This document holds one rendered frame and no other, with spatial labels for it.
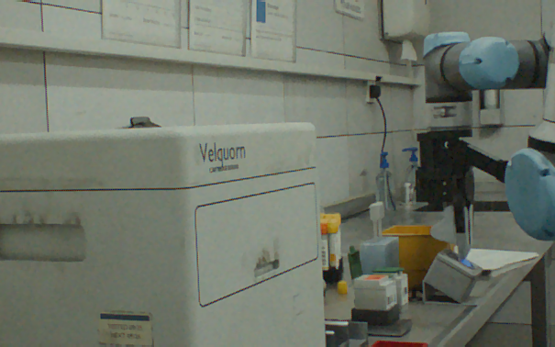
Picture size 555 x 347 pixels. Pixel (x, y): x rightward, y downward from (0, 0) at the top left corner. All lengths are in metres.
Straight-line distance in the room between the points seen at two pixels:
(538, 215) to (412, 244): 0.49
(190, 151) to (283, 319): 0.22
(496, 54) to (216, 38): 0.92
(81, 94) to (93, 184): 0.97
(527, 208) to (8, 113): 0.81
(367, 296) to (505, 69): 0.39
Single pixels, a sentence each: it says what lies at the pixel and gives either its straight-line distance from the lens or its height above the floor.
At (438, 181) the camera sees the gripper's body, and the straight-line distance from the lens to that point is 1.48.
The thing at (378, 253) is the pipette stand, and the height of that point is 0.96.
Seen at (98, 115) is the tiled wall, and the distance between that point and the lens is 1.71.
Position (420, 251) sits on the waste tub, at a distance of 1.61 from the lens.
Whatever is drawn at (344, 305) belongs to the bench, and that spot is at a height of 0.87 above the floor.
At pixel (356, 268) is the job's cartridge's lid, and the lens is 1.32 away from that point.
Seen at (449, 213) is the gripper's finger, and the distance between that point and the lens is 1.49.
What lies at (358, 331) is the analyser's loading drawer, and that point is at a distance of 1.11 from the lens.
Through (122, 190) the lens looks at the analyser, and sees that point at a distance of 0.69.
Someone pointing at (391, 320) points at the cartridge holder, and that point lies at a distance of 1.30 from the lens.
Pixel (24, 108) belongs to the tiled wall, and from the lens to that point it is 1.54.
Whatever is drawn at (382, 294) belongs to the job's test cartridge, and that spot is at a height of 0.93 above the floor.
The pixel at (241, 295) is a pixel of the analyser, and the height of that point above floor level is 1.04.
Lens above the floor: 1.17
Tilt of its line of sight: 3 degrees down
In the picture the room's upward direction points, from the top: 2 degrees counter-clockwise
